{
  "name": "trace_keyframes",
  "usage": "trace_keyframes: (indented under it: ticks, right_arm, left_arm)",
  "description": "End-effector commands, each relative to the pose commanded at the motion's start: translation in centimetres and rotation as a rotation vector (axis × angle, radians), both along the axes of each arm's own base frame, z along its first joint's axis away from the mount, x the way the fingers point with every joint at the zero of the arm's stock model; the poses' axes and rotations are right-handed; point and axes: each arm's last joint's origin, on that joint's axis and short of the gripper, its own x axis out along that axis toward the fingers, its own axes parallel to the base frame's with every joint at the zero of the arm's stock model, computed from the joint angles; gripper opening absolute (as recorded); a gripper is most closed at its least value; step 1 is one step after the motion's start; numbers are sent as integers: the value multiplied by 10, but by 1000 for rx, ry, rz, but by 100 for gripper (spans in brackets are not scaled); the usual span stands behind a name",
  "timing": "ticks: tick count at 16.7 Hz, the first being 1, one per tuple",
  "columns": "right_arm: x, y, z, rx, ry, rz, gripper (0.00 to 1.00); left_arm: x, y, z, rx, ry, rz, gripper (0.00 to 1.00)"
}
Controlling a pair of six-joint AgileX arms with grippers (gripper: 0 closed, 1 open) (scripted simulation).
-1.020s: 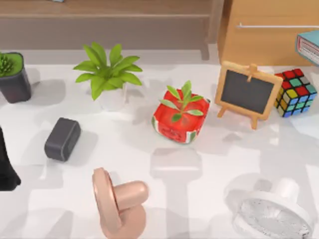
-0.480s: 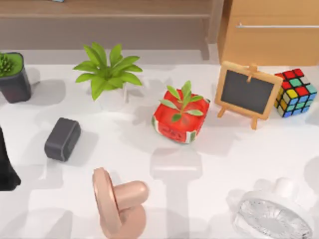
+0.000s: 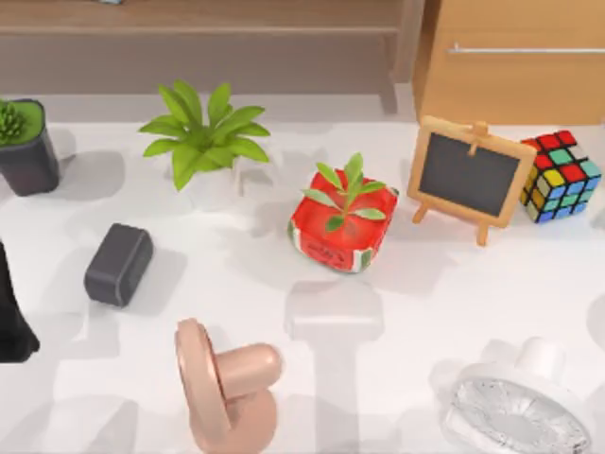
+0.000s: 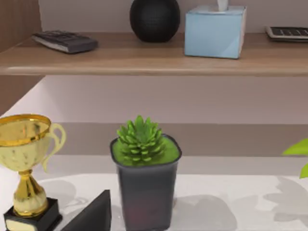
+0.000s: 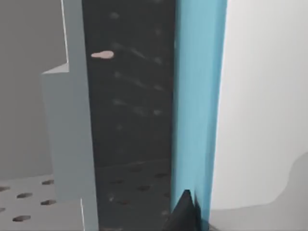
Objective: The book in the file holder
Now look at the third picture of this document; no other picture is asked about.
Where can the red watermelon plant pot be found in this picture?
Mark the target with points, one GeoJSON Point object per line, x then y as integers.
{"type": "Point", "coordinates": [331, 236]}

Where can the white potted leafy plant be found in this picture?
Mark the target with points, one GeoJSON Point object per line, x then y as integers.
{"type": "Point", "coordinates": [203, 137]}

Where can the pink desk fan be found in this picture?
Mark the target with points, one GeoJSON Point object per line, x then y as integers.
{"type": "Point", "coordinates": [236, 378]}

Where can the wooden framed blackboard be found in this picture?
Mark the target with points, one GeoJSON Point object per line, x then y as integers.
{"type": "Point", "coordinates": [468, 175]}

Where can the dark grey rounded box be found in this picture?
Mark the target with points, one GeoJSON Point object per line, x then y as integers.
{"type": "Point", "coordinates": [118, 267]}

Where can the wooden open shelf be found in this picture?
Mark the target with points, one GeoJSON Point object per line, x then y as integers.
{"type": "Point", "coordinates": [198, 47]}

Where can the wooden cupboard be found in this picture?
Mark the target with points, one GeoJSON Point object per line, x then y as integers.
{"type": "Point", "coordinates": [510, 90]}

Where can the coloured puzzle cube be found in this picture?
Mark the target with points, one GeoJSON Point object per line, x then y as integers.
{"type": "Point", "coordinates": [560, 177]}

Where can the dark grey plant pot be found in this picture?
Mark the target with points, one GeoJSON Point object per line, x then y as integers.
{"type": "Point", "coordinates": [28, 161]}

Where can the white desk fan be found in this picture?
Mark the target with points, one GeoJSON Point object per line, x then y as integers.
{"type": "Point", "coordinates": [515, 416]}

